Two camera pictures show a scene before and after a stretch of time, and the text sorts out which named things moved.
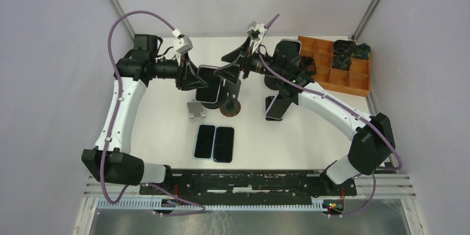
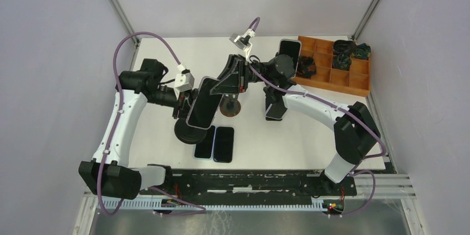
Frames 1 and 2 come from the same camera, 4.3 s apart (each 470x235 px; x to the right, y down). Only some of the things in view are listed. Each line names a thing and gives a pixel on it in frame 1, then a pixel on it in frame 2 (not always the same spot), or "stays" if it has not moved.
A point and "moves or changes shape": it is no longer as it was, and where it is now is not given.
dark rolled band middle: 341,61 stays
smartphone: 278,108 stays
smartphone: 208,94 moves or changes shape
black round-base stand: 229,94 stays
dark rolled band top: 343,46 stays
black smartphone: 204,142 stays
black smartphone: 224,144 stays
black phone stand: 219,101 to 190,136
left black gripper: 186,78 to 183,103
